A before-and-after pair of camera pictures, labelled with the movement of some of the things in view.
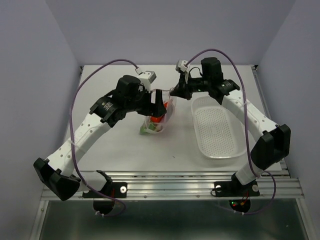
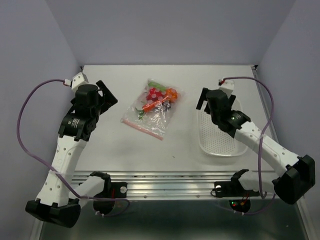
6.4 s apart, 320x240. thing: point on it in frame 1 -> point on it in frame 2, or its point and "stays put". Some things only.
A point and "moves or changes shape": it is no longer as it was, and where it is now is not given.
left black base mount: (114, 189) stays put
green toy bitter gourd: (142, 130) -> (153, 84)
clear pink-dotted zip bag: (154, 125) moves or changes shape
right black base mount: (234, 188) stays put
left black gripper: (155, 109) -> (109, 96)
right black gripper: (182, 90) -> (203, 98)
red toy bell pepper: (156, 119) moves or changes shape
